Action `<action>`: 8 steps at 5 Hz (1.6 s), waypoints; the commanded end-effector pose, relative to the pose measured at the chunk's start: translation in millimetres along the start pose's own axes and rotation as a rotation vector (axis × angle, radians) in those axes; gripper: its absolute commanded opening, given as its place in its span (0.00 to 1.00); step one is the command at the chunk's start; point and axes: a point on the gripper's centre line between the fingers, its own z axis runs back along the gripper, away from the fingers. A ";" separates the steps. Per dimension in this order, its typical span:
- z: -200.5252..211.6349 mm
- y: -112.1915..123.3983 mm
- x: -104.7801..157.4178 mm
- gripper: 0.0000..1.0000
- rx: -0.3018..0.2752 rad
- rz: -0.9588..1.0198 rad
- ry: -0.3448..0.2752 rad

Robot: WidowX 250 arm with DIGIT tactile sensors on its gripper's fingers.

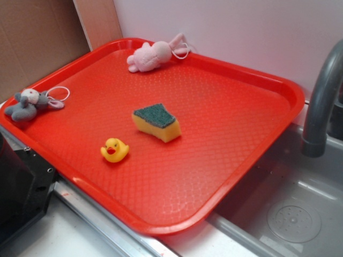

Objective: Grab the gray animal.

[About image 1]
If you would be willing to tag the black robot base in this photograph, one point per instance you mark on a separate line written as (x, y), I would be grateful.
(27, 181)

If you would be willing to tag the gray plastic sink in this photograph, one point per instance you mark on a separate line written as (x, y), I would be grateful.
(286, 205)

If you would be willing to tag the brown cardboard panel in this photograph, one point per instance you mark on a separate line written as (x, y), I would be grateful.
(39, 37)

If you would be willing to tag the gray faucet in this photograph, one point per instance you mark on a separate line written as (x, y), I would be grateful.
(324, 115)

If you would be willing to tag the red plastic tray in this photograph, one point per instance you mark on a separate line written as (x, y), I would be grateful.
(229, 116)

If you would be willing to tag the yellow rubber duck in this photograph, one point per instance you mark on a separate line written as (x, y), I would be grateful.
(114, 150)

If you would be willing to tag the yellow green sponge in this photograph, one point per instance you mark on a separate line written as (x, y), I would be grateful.
(157, 121)

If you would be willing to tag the gray plush animal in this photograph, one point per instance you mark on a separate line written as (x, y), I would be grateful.
(31, 101)

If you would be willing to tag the pink plush bunny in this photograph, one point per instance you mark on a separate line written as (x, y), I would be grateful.
(150, 57)

